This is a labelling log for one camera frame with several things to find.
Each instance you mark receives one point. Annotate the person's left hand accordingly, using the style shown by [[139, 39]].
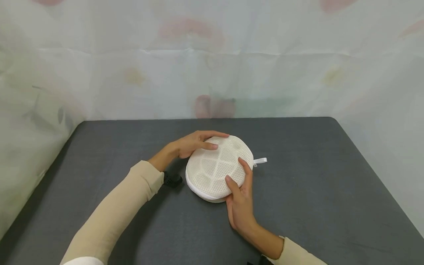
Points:
[[188, 144]]

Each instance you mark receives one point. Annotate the person's right hand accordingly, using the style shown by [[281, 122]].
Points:
[[241, 206]]

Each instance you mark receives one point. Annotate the person's right thumb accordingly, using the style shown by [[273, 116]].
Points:
[[233, 186]]

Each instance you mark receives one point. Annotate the person's right index finger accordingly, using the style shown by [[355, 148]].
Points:
[[245, 170]]

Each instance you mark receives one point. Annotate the person's left index finger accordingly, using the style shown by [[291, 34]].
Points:
[[213, 134]]

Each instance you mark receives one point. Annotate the person's left thumb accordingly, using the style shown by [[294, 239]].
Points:
[[207, 145]]

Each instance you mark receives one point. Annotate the white round mesh laundry bag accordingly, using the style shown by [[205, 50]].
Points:
[[218, 167]]

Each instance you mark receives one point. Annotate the person's left forearm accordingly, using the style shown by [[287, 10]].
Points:
[[116, 209]]

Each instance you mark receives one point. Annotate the person's right forearm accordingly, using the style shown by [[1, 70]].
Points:
[[281, 246]]

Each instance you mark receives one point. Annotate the black wrist band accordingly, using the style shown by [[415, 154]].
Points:
[[172, 179]]

